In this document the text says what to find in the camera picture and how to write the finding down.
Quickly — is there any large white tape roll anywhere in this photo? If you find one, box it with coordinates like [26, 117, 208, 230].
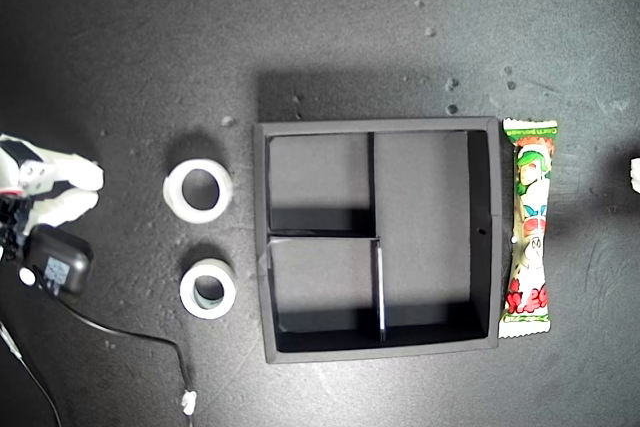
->
[162, 158, 234, 225]

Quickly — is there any black camera cable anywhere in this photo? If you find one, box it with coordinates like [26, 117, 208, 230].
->
[54, 289, 197, 417]

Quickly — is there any green red snack bar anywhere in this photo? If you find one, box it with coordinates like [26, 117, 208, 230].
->
[497, 117, 559, 340]

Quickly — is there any thin grey cable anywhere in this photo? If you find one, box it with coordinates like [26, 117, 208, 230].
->
[0, 321, 64, 427]

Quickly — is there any small white tape roll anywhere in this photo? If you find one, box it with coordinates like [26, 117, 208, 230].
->
[179, 258, 237, 320]

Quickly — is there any black compartment tray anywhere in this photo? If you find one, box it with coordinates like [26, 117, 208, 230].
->
[252, 116, 503, 365]

